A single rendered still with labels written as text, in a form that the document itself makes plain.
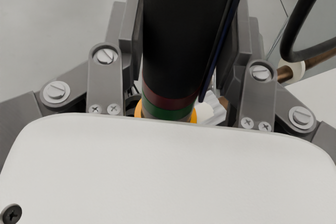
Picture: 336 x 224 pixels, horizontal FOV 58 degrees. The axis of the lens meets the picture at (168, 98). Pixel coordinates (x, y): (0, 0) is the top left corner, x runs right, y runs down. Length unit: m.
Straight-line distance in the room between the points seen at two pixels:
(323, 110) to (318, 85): 0.05
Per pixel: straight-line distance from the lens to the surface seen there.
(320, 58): 0.32
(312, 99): 0.63
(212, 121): 0.24
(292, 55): 0.26
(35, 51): 2.22
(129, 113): 0.47
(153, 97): 0.16
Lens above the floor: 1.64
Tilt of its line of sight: 59 degrees down
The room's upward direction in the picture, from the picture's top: 9 degrees clockwise
